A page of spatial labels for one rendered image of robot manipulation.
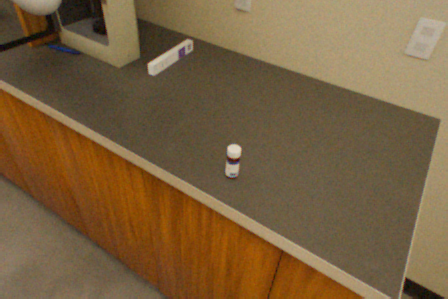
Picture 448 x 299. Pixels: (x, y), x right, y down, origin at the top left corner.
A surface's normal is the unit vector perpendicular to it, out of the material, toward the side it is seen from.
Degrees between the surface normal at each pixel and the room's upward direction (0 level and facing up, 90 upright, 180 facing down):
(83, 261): 0
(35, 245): 0
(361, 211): 0
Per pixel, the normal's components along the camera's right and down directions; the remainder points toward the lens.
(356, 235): 0.05, -0.76
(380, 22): -0.55, 0.52
